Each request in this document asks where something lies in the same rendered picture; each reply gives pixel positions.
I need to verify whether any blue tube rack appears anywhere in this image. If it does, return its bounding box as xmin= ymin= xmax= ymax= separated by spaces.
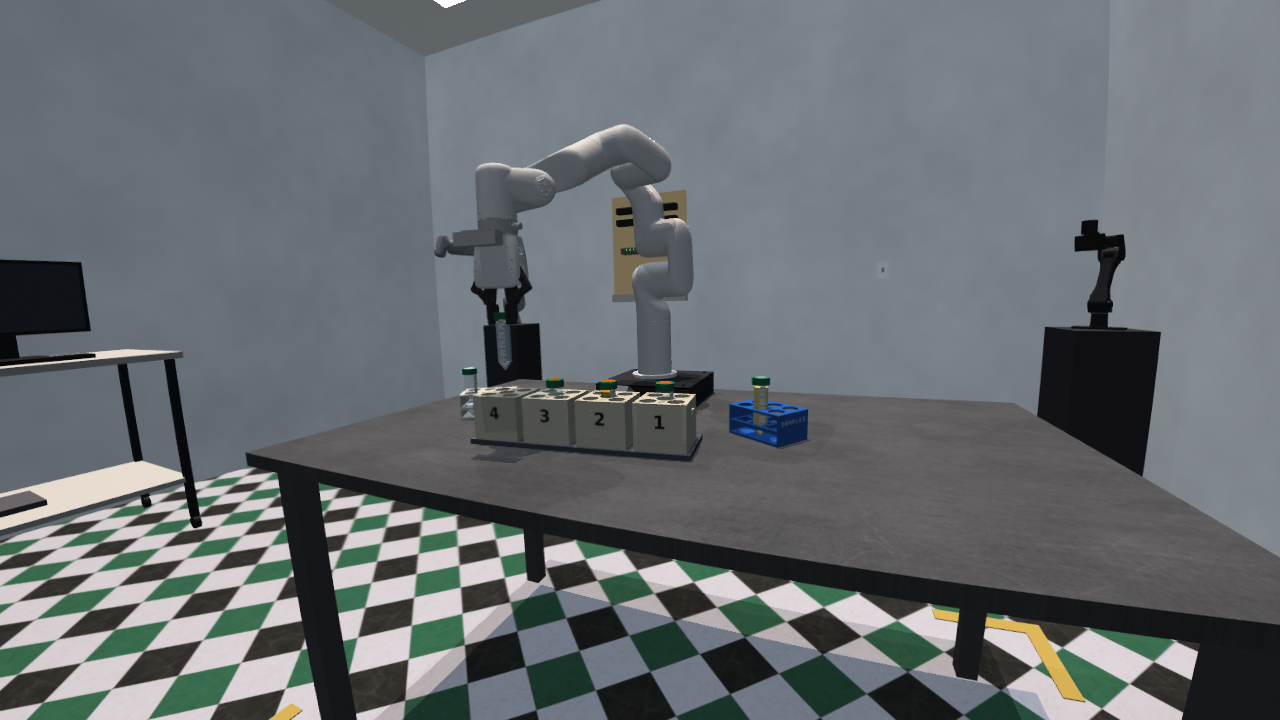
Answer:
xmin=730 ymin=400 xmax=808 ymax=448

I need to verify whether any clear tube with dark green cap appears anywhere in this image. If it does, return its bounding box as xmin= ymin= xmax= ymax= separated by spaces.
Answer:
xmin=462 ymin=366 xmax=477 ymax=415

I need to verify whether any white tube rack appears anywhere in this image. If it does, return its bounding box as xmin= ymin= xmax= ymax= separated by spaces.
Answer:
xmin=460 ymin=387 xmax=498 ymax=419

